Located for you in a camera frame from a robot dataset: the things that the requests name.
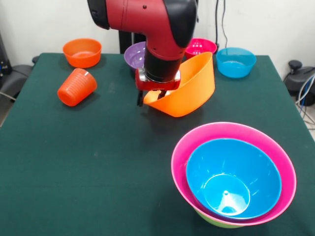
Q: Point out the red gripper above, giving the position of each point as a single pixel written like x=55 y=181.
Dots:
x=157 y=86

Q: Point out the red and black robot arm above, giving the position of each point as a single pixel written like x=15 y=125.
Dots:
x=152 y=24

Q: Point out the purple bowl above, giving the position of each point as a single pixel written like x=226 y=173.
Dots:
x=135 y=56

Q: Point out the large orange bowl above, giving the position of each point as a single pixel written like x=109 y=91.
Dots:
x=192 y=93

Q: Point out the medium green bowl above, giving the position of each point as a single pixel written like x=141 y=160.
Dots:
x=214 y=222

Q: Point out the black electronics box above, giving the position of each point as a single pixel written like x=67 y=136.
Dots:
x=5 y=56

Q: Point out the small blue bowl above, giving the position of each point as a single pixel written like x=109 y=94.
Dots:
x=235 y=64

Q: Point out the orange-red plastic cup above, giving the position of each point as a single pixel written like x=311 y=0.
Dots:
x=76 y=88

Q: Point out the small crimson bowl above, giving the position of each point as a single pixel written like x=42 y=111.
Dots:
x=204 y=48

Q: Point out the dark green tablecloth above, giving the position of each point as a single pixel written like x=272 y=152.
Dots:
x=73 y=172

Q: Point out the large blue bowl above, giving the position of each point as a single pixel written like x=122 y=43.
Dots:
x=233 y=177

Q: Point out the large pink bowl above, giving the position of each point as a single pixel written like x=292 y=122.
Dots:
x=221 y=132

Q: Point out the small orange bowl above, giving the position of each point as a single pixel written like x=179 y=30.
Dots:
x=82 y=54

